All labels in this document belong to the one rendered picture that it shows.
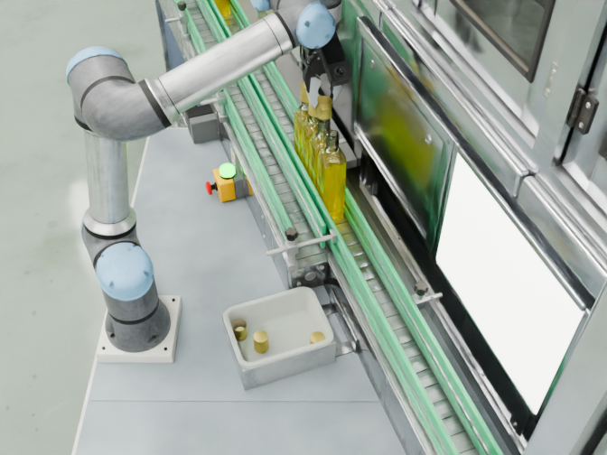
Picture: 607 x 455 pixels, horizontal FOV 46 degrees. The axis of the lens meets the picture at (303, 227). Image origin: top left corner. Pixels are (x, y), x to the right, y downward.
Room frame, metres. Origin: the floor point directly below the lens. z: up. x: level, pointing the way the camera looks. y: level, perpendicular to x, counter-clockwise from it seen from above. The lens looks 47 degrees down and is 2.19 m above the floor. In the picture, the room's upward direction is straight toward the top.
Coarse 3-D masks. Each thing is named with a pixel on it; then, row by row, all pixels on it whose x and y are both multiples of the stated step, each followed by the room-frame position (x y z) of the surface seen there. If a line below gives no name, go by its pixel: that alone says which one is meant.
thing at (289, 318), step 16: (304, 288) 1.08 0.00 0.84; (240, 304) 1.03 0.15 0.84; (256, 304) 1.03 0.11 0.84; (272, 304) 1.04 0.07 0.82; (288, 304) 1.06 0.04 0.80; (304, 304) 1.07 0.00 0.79; (320, 304) 1.03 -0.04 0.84; (224, 320) 0.98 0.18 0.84; (256, 320) 1.03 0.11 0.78; (272, 320) 1.03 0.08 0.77; (288, 320) 1.03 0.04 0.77; (304, 320) 1.03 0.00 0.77; (320, 320) 0.99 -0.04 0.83; (272, 336) 0.99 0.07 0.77; (288, 336) 0.99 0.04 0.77; (304, 336) 0.99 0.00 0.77; (240, 352) 0.90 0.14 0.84; (256, 352) 0.94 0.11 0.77; (272, 352) 0.94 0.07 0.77; (288, 352) 0.90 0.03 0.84; (304, 352) 0.90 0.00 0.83
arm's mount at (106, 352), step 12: (168, 300) 1.09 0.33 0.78; (180, 300) 1.09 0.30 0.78; (180, 312) 1.07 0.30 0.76; (168, 336) 0.98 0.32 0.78; (108, 348) 0.94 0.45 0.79; (156, 348) 0.94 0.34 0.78; (168, 348) 0.94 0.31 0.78; (108, 360) 0.93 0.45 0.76; (120, 360) 0.93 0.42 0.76; (132, 360) 0.93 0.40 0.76; (144, 360) 0.93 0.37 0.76; (156, 360) 0.93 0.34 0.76; (168, 360) 0.93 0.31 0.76
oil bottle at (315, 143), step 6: (312, 138) 1.34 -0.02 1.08; (318, 138) 1.33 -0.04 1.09; (312, 144) 1.33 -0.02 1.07; (318, 144) 1.31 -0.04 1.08; (324, 144) 1.32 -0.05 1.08; (312, 150) 1.33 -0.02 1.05; (318, 150) 1.31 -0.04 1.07; (312, 156) 1.33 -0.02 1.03; (312, 162) 1.33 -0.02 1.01; (312, 168) 1.33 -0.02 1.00; (312, 174) 1.33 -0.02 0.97; (312, 180) 1.33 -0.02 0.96
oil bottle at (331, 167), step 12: (324, 156) 1.27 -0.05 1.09; (336, 156) 1.27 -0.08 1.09; (324, 168) 1.25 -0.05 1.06; (336, 168) 1.26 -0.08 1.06; (324, 180) 1.25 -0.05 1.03; (336, 180) 1.26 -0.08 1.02; (324, 192) 1.25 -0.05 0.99; (336, 192) 1.26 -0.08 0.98; (324, 204) 1.25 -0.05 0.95; (336, 204) 1.26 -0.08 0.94; (336, 216) 1.26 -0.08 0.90
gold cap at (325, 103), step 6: (324, 96) 1.35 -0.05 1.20; (318, 102) 1.33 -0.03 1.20; (324, 102) 1.33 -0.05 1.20; (330, 102) 1.33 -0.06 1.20; (318, 108) 1.33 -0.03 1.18; (324, 108) 1.32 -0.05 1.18; (330, 108) 1.33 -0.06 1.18; (318, 114) 1.33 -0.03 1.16; (324, 114) 1.32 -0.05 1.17; (330, 114) 1.33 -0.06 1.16
